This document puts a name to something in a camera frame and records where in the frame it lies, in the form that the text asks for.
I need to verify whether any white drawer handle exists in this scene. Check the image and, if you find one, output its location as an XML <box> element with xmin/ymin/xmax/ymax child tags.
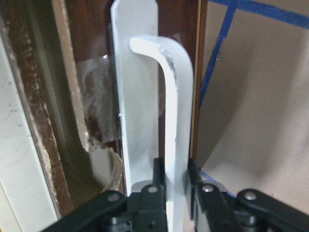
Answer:
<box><xmin>111</xmin><ymin>0</ymin><xmax>194</xmax><ymax>232</ymax></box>

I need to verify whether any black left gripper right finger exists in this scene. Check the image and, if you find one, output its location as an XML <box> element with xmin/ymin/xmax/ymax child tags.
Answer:
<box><xmin>185</xmin><ymin>159</ymin><xmax>309</xmax><ymax>232</ymax></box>

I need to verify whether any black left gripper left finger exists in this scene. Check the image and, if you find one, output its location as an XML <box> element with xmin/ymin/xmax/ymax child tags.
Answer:
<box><xmin>45</xmin><ymin>158</ymin><xmax>167</xmax><ymax>232</ymax></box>

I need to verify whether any dark brown wooden drawer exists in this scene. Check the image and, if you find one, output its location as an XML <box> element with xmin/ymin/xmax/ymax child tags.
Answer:
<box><xmin>0</xmin><ymin>0</ymin><xmax>208</xmax><ymax>216</ymax></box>

